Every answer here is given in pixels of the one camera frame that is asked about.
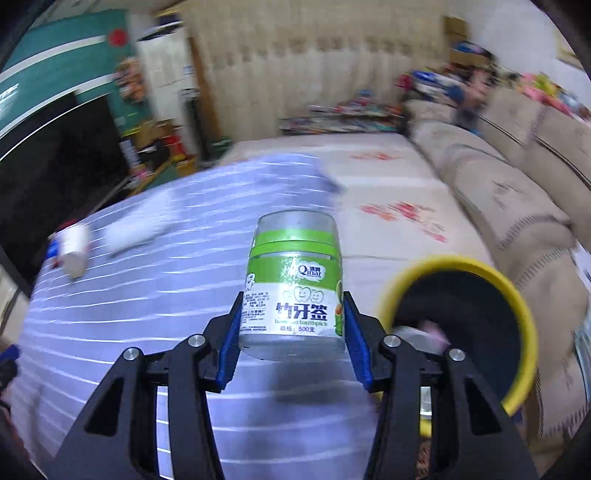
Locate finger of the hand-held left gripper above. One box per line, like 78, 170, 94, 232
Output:
0, 344, 21, 407

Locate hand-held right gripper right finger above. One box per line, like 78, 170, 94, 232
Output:
342, 291, 541, 480

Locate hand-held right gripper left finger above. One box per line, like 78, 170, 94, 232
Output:
44, 291, 245, 480

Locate green toothpick jar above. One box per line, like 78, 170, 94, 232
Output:
238, 210, 347, 361

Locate yellow-rimmed blue bin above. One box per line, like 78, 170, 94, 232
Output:
373, 255, 539, 418

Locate purple striped blanket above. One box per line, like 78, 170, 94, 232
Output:
9, 154, 393, 480

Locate small white container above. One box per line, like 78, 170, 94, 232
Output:
48, 224, 90, 280

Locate white plastic packet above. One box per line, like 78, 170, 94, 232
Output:
106, 191, 176, 257

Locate floral white bed sheet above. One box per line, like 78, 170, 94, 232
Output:
222, 131, 495, 296

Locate black television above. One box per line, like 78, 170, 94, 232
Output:
0, 90, 134, 278

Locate beige sofa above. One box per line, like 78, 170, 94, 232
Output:
404, 85, 591, 444

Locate cluttered shelf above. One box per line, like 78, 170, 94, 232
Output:
115, 60, 199, 176

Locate row of colourful books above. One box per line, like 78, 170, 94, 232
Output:
279, 90, 407, 134

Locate heap of colourful packets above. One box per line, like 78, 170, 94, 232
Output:
397, 41, 490, 102

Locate beige padded headboard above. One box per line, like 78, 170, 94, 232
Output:
182, 0, 462, 153

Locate green striped board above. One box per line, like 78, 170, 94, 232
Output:
0, 9, 153, 139

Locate pile of colourful toys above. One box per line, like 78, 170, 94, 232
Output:
517, 71, 591, 121

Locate cardboard box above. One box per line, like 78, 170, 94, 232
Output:
445, 16, 472, 65

